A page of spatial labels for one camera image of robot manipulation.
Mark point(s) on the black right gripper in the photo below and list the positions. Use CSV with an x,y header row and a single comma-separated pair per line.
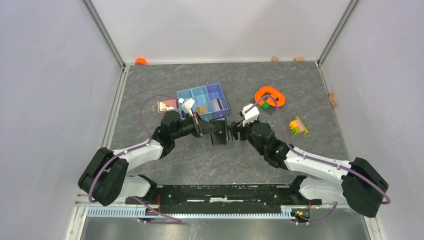
x,y
234,129

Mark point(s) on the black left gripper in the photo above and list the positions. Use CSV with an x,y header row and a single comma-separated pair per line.
x,y
202,127

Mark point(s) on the black card holder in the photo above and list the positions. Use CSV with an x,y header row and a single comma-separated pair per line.
x,y
220,135

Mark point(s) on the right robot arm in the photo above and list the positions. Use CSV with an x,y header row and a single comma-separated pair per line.
x,y
356,182

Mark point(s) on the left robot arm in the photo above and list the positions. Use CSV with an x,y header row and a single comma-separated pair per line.
x,y
105,178

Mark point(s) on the yellow card in tray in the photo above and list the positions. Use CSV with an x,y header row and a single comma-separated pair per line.
x,y
202,110

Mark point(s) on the blue three-compartment tray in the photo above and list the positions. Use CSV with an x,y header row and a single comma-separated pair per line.
x,y
203,96

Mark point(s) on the pink and orange block toy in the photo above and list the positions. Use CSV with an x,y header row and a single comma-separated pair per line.
x,y
167,105

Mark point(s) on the multicolour brick stack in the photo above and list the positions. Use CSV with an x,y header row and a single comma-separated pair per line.
x,y
297,127

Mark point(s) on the orange round cap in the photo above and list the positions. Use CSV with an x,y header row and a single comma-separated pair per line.
x,y
140,61

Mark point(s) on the wooden block right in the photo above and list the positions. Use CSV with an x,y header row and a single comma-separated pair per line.
x,y
299,59

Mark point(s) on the wooden arch piece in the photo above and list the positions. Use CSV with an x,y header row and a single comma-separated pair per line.
x,y
332,100

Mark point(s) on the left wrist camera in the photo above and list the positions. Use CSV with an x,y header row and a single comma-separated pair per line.
x,y
186,106

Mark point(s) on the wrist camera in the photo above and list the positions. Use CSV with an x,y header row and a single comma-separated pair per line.
x,y
250,113
186,106

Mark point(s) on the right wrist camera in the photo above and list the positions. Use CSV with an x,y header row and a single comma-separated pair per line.
x,y
250,113

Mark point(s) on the orange oval ring toy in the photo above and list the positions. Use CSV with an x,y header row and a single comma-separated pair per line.
x,y
270,96

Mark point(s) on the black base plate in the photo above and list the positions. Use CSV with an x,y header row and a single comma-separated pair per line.
x,y
225,198

